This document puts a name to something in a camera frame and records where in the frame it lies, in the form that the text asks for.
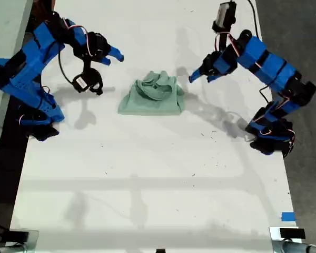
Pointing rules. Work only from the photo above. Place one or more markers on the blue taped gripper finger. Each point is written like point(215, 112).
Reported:
point(213, 77)
point(198, 73)
point(117, 54)
point(104, 60)

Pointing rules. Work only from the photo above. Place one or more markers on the pale green T-shirt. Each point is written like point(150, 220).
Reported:
point(150, 102)

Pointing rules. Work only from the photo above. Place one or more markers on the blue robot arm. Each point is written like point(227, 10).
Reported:
point(26, 73)
point(276, 71)

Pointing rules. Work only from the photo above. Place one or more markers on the pale side table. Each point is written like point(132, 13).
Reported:
point(2, 31)

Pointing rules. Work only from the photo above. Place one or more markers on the short blue tape strip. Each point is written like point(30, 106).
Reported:
point(288, 216)

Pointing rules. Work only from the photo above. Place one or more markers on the small black box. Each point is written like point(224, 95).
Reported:
point(18, 236)
point(292, 233)

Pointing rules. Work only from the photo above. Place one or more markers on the small black clip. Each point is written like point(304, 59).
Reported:
point(160, 250)

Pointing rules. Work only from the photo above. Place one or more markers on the grey metal pipe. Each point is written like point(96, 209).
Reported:
point(305, 248)
point(5, 249)

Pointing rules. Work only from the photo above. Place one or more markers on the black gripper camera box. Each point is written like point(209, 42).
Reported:
point(87, 81)
point(223, 15)

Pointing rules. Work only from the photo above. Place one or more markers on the metal table bracket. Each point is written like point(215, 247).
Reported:
point(275, 239)
point(33, 241)

